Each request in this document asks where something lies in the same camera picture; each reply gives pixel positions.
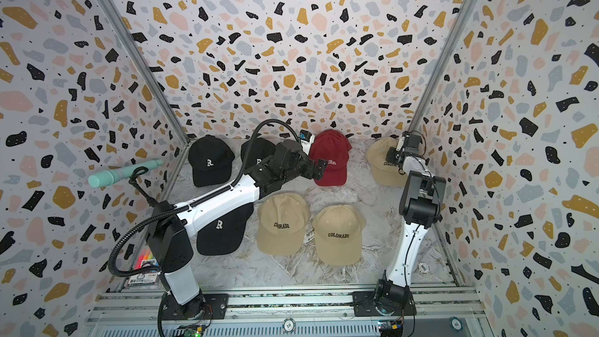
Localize red cap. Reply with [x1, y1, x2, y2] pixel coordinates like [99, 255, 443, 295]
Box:
[309, 129, 352, 187]

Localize beige cap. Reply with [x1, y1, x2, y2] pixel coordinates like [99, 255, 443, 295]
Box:
[366, 137, 407, 187]
[313, 204, 367, 266]
[257, 193, 311, 256]

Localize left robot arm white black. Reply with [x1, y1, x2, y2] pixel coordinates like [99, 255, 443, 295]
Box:
[147, 138, 328, 308]

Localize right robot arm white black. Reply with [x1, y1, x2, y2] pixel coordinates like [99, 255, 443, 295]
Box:
[373, 131, 446, 315]

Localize black cap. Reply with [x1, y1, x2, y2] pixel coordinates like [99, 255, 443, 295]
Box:
[196, 204, 254, 256]
[240, 137, 275, 169]
[188, 135, 236, 187]

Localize black cap far left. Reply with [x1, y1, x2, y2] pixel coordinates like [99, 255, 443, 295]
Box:
[188, 135, 236, 187]

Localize black cap front left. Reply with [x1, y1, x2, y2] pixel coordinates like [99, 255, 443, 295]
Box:
[196, 204, 254, 256]

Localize mint green microphone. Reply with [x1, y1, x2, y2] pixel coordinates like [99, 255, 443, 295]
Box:
[87, 159, 164, 188]

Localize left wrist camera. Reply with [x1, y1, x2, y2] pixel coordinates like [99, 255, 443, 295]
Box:
[299, 129, 315, 154]

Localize black corrugated cable conduit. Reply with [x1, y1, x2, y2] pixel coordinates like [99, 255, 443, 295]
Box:
[107, 119, 300, 278]

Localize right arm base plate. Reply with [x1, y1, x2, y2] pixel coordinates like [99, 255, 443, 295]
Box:
[350, 290, 417, 318]

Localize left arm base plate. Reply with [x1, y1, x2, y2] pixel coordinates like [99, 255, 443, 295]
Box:
[158, 293, 229, 321]

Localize colourful box by left wall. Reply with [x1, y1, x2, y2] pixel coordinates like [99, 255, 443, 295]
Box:
[126, 248, 159, 287]

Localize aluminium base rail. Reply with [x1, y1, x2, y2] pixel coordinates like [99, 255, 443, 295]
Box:
[83, 283, 492, 337]

